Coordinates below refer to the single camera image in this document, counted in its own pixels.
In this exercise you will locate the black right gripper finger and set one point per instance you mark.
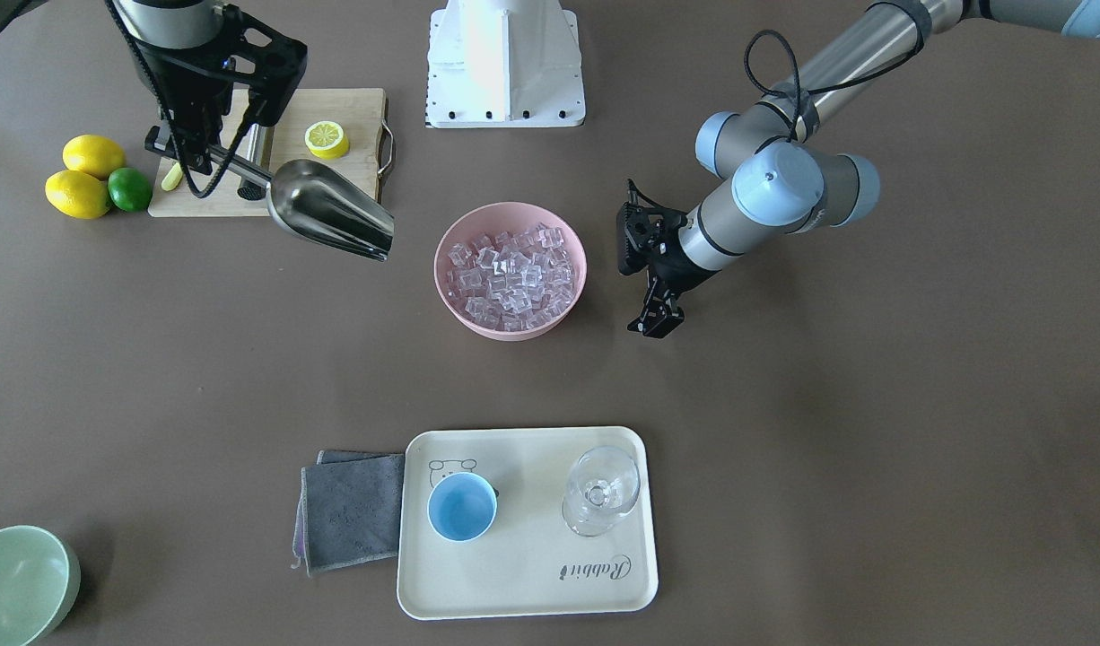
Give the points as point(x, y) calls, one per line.
point(160, 142)
point(236, 148)

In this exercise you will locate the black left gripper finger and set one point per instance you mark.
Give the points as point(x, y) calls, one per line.
point(663, 315)
point(650, 317)

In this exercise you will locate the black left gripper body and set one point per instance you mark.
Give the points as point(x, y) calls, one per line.
point(678, 272)

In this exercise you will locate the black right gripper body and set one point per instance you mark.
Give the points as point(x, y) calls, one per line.
point(184, 85)

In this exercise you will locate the stainless steel ice scoop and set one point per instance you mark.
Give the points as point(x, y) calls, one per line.
point(309, 199)

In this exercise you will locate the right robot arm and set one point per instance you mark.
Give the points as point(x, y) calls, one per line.
point(191, 54)

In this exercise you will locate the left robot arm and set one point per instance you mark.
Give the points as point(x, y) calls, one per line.
point(771, 182)

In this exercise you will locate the pile of clear ice cubes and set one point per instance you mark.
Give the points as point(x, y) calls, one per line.
point(510, 281)

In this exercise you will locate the light blue plastic cup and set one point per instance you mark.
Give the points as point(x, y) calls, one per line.
point(462, 507)

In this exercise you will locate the yellow plastic knife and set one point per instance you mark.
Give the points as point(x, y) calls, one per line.
point(172, 178)

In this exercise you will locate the steel muddler black tip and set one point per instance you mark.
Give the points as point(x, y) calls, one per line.
point(258, 147)

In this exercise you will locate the half lemon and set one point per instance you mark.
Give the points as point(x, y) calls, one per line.
point(326, 140)

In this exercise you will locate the green lime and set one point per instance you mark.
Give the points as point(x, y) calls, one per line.
point(129, 189)

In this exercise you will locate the bamboo cutting board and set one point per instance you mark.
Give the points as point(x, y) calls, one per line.
point(360, 112)

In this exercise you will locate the upper whole yellow lemon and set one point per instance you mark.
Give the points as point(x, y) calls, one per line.
point(96, 155)

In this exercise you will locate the whole yellow lemon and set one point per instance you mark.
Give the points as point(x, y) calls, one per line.
point(96, 155)
point(78, 194)

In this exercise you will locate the lower whole yellow lemon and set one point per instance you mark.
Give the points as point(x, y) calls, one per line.
point(78, 194)

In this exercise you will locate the pink bowl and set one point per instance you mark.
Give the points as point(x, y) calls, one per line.
point(508, 216)

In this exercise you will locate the clear wine glass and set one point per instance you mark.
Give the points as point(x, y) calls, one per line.
point(602, 487)

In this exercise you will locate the cream rabbit serving tray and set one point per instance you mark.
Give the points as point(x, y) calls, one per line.
point(529, 562)

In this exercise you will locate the grey folded cloth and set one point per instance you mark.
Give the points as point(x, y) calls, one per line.
point(349, 510)

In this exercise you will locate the mint green bowl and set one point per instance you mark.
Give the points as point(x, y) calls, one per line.
point(39, 582)

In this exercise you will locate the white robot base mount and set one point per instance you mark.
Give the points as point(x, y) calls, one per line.
point(504, 64)

